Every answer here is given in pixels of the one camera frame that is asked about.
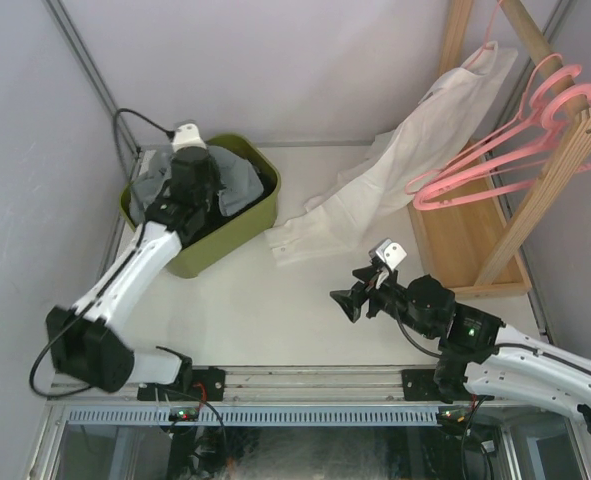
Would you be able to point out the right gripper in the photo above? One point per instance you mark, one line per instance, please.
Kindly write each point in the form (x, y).
(352, 299)

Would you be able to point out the white shirt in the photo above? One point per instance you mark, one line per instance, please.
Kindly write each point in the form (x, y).
(432, 134)

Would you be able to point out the grey shirt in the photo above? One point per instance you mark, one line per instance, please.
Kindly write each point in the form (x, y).
(148, 185)

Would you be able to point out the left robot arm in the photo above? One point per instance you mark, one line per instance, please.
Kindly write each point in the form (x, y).
(86, 341)

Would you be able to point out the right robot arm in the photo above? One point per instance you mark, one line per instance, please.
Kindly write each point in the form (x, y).
(478, 353)

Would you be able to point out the green plastic basket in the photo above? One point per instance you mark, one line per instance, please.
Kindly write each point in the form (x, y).
(225, 240)

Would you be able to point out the wooden clothes rack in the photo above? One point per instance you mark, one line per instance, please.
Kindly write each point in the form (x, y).
(472, 216)

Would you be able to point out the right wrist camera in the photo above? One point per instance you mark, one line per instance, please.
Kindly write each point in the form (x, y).
(387, 254)

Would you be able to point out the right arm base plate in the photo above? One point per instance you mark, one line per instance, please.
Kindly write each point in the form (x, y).
(418, 385)

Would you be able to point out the aluminium frame rail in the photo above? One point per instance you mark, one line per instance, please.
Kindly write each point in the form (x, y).
(264, 386)

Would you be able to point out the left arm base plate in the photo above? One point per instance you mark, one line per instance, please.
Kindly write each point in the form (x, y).
(205, 384)

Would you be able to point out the slotted cable duct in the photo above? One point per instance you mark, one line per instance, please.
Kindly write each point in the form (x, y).
(256, 416)

